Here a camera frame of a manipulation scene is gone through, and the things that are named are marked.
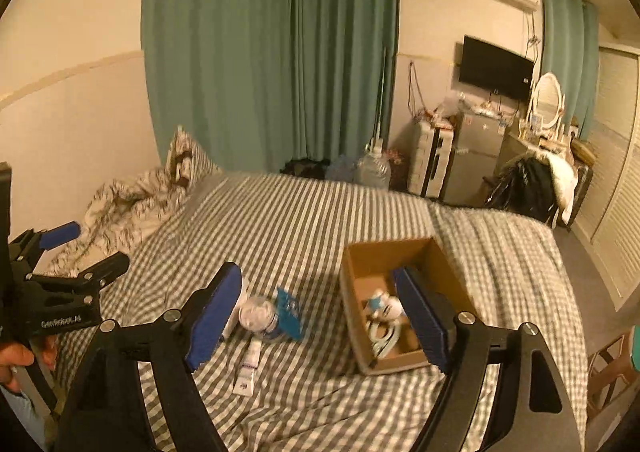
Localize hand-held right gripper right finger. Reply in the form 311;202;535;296
391;265;582;452

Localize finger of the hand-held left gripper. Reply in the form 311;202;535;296
27;252;132;297
9;221;82;278

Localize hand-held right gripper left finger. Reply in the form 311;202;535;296
54;261;244;452

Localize white tube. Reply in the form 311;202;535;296
232;335;264;397

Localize brown cardboard box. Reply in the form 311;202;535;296
340;237;479;377

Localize blue packet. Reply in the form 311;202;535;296
273;287;306;343

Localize person's left hand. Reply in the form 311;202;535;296
0;335;59;394

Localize white and blue bottle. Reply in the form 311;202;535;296
367;289;404;321

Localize white curved item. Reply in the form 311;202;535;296
369;319;403;359

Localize patterned white blanket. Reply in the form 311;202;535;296
45;166;195;279

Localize checkered bed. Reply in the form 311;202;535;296
50;171;589;452

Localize checkered pillow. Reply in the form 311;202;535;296
166;125;224;189

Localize white drawer unit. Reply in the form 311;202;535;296
407;119;454;198

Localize large water jug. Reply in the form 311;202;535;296
353;144;393;191

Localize chair with black clothing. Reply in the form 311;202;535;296
481;154;559;227

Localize silver fridge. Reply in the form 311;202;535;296
442;110;507;206

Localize blue plastic bag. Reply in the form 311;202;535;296
325;154;359;182

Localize black bag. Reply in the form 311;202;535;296
278;157;331;179

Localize wooden stool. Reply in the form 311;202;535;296
585;331;640;421

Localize dressing table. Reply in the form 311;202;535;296
499;125;582;169

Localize white fur garment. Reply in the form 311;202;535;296
542;151;579;226

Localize clear plastic bag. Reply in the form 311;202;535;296
434;94;467;121

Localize thin pole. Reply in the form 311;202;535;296
374;46;390;149

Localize louvred wardrobe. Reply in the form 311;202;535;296
570;44;640;311

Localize green curtain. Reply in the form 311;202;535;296
540;0;600;134
141;0;297;172
286;0;401;172

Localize white oval mirror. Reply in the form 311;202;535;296
526;72;566;131

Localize black television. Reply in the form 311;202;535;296
458;35;536;101

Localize hanging cables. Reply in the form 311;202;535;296
407;61;427;119

